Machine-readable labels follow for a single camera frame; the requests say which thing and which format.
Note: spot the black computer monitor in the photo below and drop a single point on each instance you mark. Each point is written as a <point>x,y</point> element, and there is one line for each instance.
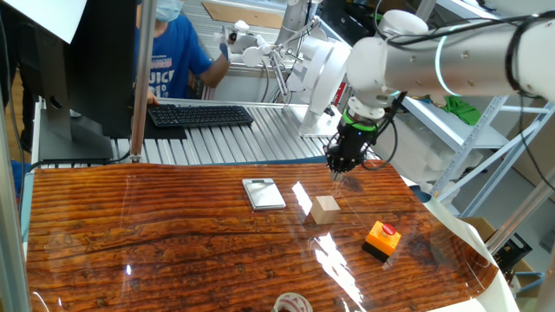
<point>104,65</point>

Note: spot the white haptic control device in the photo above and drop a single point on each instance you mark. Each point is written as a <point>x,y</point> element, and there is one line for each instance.
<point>321,73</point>

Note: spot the light wooden block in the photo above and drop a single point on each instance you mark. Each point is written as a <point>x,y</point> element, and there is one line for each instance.
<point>325,210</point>

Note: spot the silver digital pocket scale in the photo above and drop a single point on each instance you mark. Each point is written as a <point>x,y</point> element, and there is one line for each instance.
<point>264,195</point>

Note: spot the person's right hand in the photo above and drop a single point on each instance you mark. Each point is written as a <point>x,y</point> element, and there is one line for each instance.
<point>152,99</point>

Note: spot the orange emergency stop button box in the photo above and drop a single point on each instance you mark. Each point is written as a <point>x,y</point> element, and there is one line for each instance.
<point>381,240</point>

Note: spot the person's left forearm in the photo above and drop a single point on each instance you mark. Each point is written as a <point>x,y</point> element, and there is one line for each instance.
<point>214,73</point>

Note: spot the wood grain vinyl mat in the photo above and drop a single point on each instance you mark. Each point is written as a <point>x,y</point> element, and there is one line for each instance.
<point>173,242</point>

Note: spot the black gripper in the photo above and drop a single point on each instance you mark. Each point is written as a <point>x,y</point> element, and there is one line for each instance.
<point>351,147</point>

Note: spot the brown cardboard sheet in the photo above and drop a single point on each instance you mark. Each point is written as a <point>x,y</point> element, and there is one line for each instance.
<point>243,16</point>

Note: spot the brown cardboard box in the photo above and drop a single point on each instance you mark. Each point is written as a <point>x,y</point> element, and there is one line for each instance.
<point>479,225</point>

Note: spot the white metal shelf rack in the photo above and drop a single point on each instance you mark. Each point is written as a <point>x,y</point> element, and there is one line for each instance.
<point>451,130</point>

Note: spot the white foam packaging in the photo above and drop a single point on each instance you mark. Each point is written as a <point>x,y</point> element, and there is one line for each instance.
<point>416,160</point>

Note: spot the black computer keyboard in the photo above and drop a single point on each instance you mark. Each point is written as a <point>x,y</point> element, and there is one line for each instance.
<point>199,116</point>

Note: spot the person's left hand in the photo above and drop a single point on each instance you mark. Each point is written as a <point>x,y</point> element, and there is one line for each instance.
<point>224,43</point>

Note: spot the aluminium frame pole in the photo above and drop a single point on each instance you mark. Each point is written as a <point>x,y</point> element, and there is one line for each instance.
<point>143,86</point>
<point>11,238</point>
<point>520,212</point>

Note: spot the green cloth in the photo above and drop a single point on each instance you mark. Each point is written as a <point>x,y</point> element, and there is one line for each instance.
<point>464,112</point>

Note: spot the person in blue shirt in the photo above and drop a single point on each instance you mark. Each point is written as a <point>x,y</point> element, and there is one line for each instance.
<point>173,56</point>

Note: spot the light blue face mask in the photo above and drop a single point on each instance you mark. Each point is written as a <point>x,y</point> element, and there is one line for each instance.
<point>168,9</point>

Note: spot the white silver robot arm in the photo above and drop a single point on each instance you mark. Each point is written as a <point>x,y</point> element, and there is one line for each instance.
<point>468,65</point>

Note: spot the patterned tape roll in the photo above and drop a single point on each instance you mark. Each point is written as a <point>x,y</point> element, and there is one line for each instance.
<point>299,301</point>

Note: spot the black plastic crate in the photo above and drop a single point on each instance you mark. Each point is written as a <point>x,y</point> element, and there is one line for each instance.
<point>516,251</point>

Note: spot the grey background robot column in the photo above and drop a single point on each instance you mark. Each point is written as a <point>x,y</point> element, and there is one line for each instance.
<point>295,19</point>

